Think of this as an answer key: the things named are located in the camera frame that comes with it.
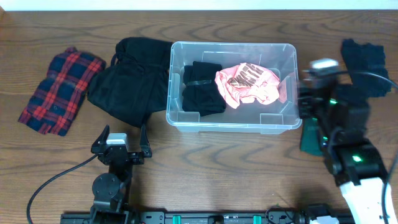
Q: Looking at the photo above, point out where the green taped garment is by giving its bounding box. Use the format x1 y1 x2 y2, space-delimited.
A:
300 118 323 156

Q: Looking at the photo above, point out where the large black folded garment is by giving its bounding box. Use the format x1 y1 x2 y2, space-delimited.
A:
87 37 172 128

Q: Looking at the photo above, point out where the pink printed t-shirt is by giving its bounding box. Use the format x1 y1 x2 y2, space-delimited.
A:
215 63 287 109

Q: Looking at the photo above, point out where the red navy plaid shirt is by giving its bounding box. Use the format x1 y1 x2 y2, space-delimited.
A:
18 47 106 136

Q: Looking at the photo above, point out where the dark navy folded garment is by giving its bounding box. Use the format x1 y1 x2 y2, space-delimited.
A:
341 39 391 98

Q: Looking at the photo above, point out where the black taped garment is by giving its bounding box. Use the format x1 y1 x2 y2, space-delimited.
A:
182 61 226 116

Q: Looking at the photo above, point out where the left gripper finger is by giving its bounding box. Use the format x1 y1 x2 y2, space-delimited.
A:
140 124 150 152
92 125 109 149

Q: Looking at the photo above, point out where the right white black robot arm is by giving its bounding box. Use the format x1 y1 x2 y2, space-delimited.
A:
298 69 397 223

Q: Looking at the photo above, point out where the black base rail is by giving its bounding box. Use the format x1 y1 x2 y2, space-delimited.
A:
60 210 354 224

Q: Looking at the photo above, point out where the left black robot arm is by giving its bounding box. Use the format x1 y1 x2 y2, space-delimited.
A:
90 125 152 224

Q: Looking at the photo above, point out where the clear plastic storage bin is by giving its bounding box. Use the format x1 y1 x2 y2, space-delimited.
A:
165 41 302 134

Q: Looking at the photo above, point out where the left black cable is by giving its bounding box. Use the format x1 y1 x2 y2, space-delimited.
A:
26 152 100 224

